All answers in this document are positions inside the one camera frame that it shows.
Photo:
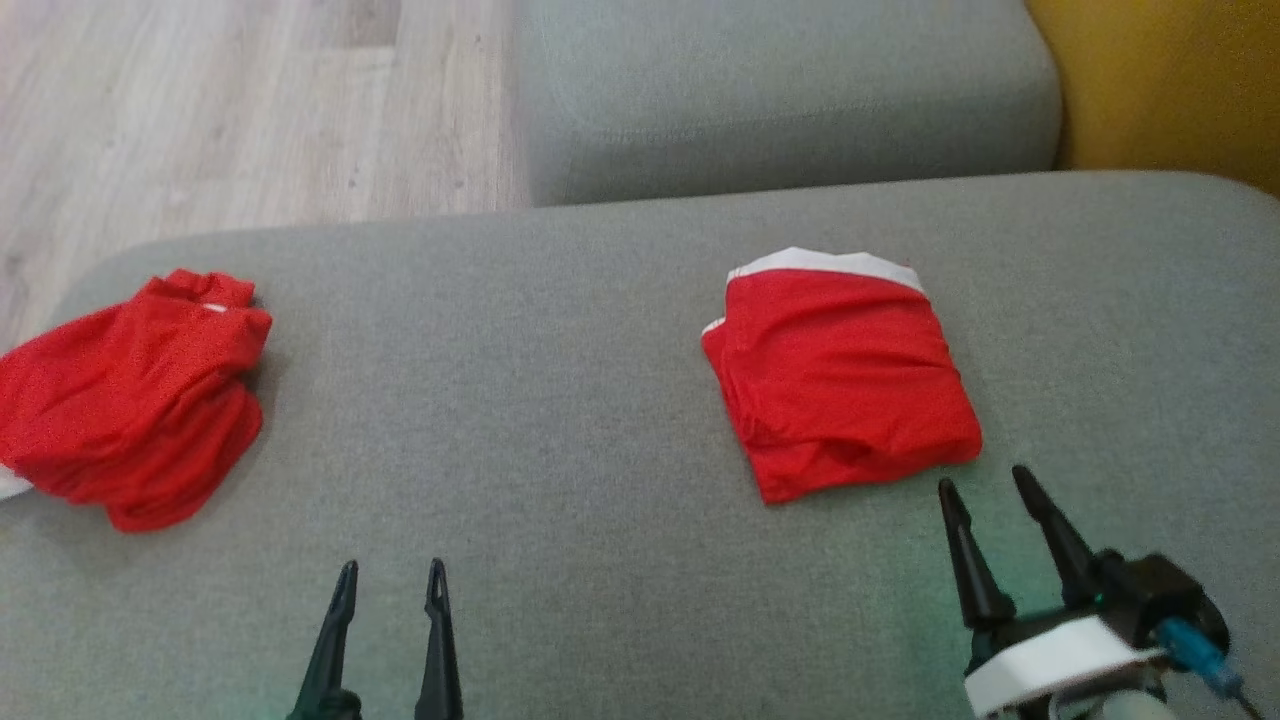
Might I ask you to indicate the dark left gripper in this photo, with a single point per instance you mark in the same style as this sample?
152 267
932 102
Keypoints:
325 707

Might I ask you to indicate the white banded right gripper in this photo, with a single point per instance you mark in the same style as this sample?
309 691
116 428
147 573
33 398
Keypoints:
1050 665

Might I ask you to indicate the red garment white trim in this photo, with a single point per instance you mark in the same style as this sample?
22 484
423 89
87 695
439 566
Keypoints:
840 380

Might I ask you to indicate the red Bulls 23 jersey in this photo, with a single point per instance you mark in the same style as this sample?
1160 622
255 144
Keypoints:
130 400

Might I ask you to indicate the large grey sofa seat cushion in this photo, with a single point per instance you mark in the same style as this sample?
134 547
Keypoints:
600 450

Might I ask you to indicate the yellow sofa back cushion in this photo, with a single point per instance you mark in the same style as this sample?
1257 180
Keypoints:
1170 80

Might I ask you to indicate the small grey sofa seat cushion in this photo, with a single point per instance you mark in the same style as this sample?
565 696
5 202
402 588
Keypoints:
780 90

